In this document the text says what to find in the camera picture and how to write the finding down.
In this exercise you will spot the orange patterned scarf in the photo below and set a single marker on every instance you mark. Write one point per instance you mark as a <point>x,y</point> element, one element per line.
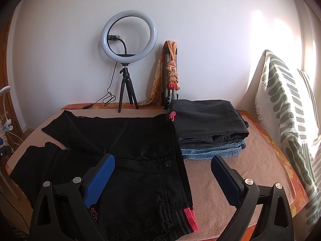
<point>155,96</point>

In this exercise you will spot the folded blue jeans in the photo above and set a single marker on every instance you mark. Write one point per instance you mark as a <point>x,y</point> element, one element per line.
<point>227,150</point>

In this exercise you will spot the silver folded tripod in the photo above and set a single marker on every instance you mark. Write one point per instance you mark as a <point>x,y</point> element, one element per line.
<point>169,74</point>

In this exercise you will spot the green striped white pillow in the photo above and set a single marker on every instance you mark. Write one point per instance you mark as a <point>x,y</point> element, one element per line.
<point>287,110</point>

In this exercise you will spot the black pants with pink trim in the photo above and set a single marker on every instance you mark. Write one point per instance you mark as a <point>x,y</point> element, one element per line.
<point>119,178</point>

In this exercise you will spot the folded dark grey pants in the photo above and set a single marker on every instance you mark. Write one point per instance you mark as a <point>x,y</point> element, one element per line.
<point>207,122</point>

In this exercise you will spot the white ring light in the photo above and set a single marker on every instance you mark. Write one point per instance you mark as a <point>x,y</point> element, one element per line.
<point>129,36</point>

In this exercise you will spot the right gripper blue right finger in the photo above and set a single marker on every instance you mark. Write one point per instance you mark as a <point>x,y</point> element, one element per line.
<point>275,220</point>

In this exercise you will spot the white clip desk lamp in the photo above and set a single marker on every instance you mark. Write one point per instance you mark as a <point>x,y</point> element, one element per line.
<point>7,124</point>

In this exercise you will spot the black mini tripod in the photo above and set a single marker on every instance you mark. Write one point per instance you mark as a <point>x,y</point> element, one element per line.
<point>128,85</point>

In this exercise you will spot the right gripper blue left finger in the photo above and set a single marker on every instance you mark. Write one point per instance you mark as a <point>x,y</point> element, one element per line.
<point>62,211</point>

